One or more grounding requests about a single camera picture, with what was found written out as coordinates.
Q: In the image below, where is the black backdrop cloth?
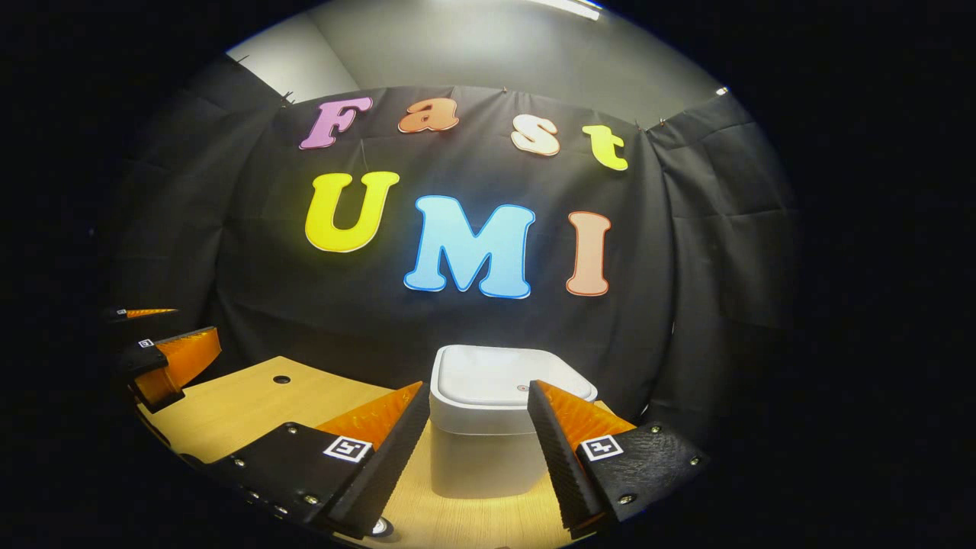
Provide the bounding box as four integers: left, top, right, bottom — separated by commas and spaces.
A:
107, 53, 801, 458

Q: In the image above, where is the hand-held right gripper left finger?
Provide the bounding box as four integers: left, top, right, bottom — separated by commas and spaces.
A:
200, 380, 432, 541

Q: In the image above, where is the wooden desktop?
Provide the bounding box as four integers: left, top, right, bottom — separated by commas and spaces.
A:
137, 355, 649, 549

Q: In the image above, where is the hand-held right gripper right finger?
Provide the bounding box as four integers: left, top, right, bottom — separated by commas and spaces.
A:
526, 379, 711, 535

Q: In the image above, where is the white desktop garbage bin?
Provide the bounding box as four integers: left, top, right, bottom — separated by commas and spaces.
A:
429, 345, 599, 500

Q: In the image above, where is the long ceiling light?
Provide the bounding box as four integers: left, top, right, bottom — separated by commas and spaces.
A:
526, 0, 603, 21

